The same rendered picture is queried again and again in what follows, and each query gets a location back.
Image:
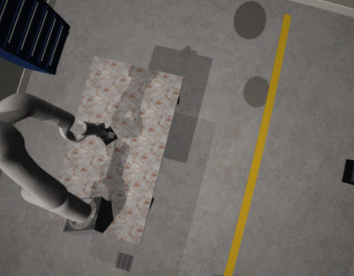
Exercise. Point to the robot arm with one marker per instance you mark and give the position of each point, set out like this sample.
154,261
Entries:
47,192

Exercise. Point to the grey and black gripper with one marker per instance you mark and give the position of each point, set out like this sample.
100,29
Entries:
102,126

